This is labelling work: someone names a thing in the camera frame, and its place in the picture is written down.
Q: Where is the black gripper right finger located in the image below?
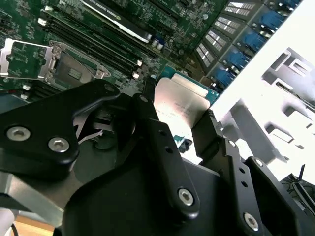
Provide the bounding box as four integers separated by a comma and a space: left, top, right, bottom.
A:
191, 110, 306, 236

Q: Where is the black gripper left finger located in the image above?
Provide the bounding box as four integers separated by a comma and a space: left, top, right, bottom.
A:
0, 78, 200, 227

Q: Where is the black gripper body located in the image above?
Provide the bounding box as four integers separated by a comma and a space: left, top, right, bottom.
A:
53, 157, 249, 236

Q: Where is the silver CPU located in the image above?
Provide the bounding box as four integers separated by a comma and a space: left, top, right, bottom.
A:
152, 66, 220, 130

